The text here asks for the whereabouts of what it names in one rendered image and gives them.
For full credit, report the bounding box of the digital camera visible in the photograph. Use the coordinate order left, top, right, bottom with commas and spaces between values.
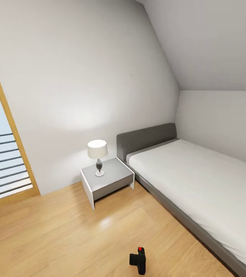
129, 247, 146, 275

